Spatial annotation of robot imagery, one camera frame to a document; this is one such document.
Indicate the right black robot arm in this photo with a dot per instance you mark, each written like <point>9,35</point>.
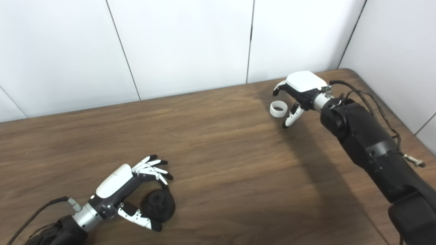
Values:
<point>368,143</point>

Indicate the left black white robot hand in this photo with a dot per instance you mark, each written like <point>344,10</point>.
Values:
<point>114,180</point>

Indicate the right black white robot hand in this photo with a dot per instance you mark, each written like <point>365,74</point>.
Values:
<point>303,83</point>

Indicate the round black plastic part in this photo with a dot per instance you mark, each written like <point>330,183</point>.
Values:
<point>160,206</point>

